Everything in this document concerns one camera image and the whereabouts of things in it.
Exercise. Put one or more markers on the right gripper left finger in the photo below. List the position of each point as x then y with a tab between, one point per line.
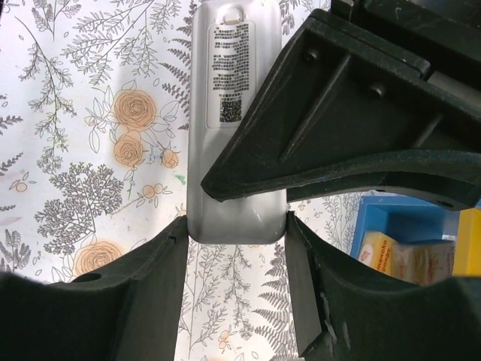
128	309

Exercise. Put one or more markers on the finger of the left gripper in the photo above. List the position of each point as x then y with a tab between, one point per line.
344	110

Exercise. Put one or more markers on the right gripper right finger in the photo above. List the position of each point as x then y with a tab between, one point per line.
345	310

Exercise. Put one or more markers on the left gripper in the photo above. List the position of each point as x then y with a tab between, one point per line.
446	33

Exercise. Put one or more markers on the white remote control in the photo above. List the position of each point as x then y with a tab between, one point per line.
234	44

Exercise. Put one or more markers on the yellow soap pack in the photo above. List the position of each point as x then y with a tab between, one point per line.
377	251

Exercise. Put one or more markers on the white soap pack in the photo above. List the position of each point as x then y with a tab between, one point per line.
424	263

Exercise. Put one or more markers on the blue yellow pink shelf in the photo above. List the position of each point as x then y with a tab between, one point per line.
410	220

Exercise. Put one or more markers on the floral table cloth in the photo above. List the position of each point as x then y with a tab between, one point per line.
94	133

